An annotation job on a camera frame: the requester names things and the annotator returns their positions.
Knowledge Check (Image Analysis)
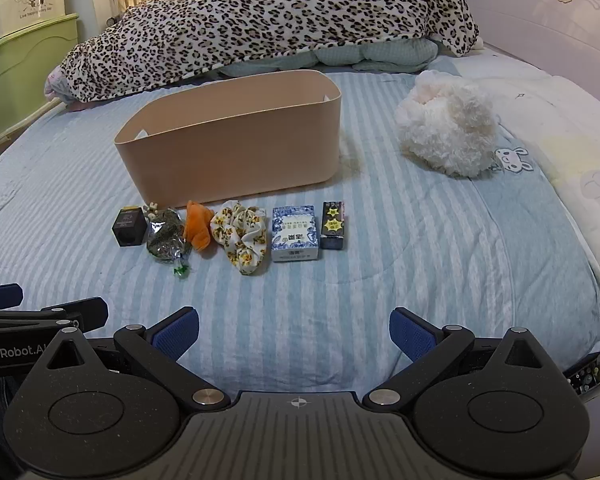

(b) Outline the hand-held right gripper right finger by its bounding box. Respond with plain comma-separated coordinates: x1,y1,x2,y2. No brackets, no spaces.
361,306,567,410

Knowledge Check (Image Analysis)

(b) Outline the floral hair scrunchie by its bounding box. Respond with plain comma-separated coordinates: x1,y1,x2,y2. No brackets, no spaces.
209,200,269,277

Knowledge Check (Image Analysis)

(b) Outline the silver snack packet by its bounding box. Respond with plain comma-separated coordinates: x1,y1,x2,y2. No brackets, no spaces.
145,207,193,265

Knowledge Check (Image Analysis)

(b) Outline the pink headboard with flower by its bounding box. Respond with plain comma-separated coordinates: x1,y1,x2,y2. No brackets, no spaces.
460,0,600,103

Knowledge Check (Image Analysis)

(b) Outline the beige storage box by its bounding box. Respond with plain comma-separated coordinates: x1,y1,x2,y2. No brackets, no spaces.
113,70,343,202

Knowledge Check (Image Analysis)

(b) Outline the blue striped bed sheet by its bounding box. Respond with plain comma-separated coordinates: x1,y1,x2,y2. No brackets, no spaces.
0,52,600,398

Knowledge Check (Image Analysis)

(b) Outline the black box with yellow stars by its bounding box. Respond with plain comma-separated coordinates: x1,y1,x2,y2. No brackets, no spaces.
320,201,346,251

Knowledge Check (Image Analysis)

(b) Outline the pink cloth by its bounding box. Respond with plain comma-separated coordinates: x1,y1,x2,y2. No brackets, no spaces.
43,64,71,103

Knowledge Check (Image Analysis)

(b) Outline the small black box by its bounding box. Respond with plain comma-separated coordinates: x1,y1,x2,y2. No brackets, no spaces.
112,205,148,248

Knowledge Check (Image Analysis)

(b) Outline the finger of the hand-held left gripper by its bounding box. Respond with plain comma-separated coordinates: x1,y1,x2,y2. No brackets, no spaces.
0,283,25,309
0,297,110,334

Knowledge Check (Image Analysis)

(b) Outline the dark speckled object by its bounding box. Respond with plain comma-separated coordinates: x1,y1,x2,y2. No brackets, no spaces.
566,352,600,405

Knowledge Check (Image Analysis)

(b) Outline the leopard print blanket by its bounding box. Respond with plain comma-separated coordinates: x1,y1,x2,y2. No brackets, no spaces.
45,0,482,111

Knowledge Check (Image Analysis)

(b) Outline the white fluffy plush toy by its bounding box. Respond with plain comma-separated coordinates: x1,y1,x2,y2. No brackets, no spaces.
394,70,501,179

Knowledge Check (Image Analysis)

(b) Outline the blue white patterned box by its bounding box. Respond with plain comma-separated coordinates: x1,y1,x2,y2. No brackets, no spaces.
270,204,321,263

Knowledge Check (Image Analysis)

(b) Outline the orange plush toy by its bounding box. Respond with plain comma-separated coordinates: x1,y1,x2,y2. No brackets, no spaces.
182,200,217,257

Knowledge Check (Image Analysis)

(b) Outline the light green quilt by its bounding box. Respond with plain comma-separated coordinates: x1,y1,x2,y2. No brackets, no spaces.
180,37,443,81

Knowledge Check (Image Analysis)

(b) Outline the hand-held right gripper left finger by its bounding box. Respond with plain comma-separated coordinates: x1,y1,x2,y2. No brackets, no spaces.
32,306,232,411

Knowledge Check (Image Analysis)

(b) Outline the white printed quilt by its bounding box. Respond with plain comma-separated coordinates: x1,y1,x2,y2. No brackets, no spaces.
472,45,600,313

